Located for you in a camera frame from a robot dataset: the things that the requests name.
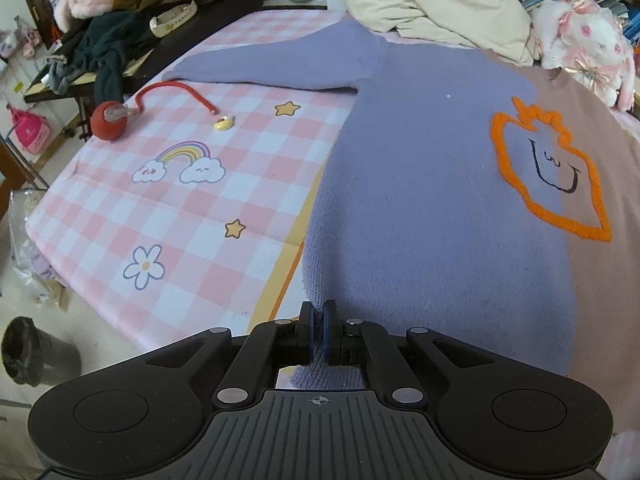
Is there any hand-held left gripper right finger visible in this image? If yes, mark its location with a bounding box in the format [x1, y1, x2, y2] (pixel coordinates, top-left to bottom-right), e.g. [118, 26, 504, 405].
[322, 300, 498, 407]

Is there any white band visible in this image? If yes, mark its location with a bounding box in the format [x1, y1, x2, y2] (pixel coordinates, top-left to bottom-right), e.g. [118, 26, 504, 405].
[150, 2, 198, 39]

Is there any dark green garment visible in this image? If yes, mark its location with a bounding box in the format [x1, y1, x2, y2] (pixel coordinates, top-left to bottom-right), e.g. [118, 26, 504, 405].
[62, 10, 162, 107]

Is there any white plush bunny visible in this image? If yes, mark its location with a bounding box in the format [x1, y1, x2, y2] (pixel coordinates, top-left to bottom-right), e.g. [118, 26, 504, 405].
[531, 0, 638, 111]

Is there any black side table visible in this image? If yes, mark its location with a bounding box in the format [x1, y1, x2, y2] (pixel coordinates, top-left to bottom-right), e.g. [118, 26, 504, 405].
[22, 0, 264, 107]

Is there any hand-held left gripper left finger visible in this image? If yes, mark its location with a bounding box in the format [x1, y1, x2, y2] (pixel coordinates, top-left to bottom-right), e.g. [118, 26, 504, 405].
[143, 301, 317, 409]

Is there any pink bag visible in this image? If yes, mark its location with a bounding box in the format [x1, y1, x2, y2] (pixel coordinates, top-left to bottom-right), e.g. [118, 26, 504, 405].
[10, 106, 52, 155]

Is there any cream sweatshirt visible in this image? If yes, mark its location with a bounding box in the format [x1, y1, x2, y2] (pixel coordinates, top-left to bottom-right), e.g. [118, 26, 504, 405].
[334, 0, 543, 66]

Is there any pink checkered printed sheet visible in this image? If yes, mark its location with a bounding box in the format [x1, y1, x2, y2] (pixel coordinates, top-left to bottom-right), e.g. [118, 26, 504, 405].
[25, 7, 362, 352]

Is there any purple and pink sweater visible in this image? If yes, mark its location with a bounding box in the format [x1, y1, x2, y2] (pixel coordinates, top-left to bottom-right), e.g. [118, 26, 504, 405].
[160, 20, 640, 396]

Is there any clear plastic bag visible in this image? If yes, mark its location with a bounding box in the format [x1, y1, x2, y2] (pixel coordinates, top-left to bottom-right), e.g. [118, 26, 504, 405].
[7, 189, 52, 283]

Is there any black waste bin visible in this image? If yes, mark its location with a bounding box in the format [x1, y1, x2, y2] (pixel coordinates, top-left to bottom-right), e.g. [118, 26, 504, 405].
[0, 316, 82, 387]

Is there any red ball with cord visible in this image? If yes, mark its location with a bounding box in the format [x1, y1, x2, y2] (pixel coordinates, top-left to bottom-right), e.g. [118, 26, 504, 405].
[90, 80, 219, 143]

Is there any grey cloth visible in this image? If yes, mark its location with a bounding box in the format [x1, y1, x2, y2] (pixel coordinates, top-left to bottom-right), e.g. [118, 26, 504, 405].
[46, 57, 77, 95]

